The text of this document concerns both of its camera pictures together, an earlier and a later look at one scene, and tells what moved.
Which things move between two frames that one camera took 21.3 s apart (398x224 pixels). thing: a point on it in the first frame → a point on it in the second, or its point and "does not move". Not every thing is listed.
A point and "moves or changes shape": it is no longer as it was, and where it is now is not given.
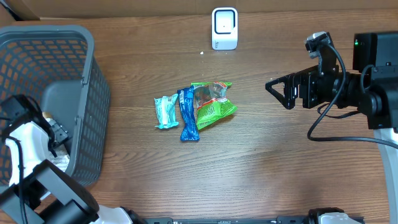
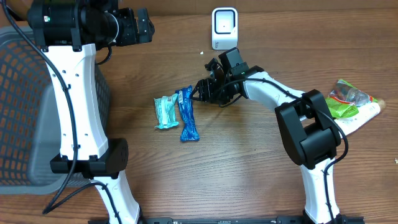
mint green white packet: x=165 y=107 does not move
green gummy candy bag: x=211 y=101 moves or changes shape
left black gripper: x=60 y=132 → x=132 y=35
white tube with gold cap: x=61 y=162 moves or changes shape
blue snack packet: x=190 y=131 does not move
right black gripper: x=306 y=78 → x=206 y=91
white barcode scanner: x=224 y=28 does not move
